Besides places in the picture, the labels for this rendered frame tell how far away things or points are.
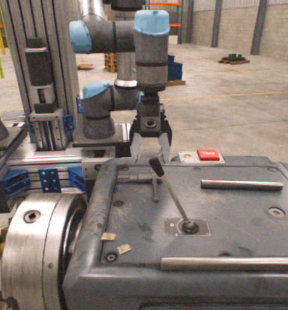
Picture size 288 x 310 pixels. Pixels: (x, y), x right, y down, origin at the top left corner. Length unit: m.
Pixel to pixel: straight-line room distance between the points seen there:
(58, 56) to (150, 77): 0.77
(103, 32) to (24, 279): 0.58
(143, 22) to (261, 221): 0.49
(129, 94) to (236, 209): 0.70
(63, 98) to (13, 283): 0.91
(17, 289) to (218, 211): 0.46
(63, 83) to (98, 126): 0.31
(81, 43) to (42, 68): 0.58
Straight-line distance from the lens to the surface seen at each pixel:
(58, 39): 1.32
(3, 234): 0.80
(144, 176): 0.67
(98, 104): 1.14
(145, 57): 0.60
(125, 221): 0.56
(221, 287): 0.50
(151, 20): 0.60
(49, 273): 0.62
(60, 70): 1.32
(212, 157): 0.80
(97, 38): 0.68
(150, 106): 0.61
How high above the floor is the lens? 1.63
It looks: 28 degrees down
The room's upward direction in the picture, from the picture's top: straight up
